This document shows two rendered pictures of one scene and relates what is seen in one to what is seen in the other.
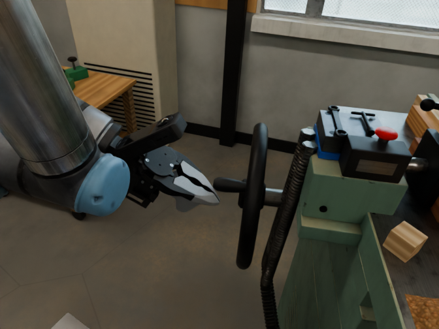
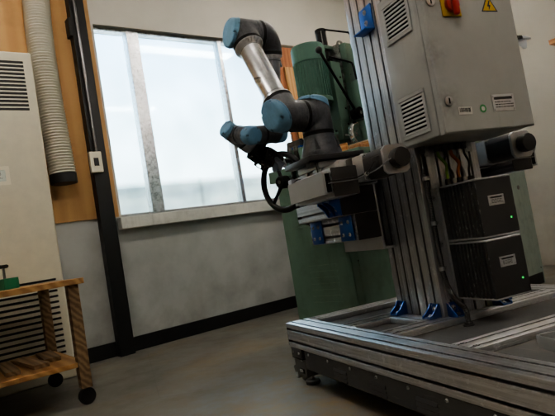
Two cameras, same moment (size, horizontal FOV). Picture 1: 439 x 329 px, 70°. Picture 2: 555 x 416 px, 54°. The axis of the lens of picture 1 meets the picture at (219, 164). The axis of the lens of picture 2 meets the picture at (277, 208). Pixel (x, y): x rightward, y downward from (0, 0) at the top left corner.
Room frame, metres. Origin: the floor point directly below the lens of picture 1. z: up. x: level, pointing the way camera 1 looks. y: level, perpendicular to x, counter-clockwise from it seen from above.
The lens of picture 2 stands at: (-1.06, 1.92, 0.56)
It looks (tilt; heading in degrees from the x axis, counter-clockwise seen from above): 3 degrees up; 309
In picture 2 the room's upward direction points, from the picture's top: 10 degrees counter-clockwise
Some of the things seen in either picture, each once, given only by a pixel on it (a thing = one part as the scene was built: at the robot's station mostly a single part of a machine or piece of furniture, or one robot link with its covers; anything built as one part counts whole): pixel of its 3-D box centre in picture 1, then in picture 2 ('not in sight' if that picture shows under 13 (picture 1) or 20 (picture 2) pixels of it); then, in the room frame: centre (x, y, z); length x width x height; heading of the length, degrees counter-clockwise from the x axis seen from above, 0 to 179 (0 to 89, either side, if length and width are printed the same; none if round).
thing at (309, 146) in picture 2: not in sight; (320, 145); (0.03, 0.25, 0.87); 0.15 x 0.15 x 0.10
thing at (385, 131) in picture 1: (386, 133); not in sight; (0.39, -0.23, 1.02); 0.03 x 0.03 x 0.01
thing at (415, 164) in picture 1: (409, 164); not in sight; (0.41, -0.30, 0.95); 0.09 x 0.07 x 0.09; 173
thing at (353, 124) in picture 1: (357, 139); (303, 143); (0.42, -0.21, 0.99); 0.13 x 0.11 x 0.06; 173
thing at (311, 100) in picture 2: not in sight; (313, 115); (0.03, 0.25, 0.98); 0.13 x 0.12 x 0.14; 73
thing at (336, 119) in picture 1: (337, 120); not in sight; (0.45, -0.18, 1.00); 0.10 x 0.02 x 0.01; 173
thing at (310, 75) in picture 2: not in sight; (311, 76); (0.43, -0.41, 1.35); 0.18 x 0.18 x 0.31
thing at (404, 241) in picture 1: (404, 241); not in sight; (0.28, -0.25, 0.92); 0.03 x 0.03 x 0.03; 36
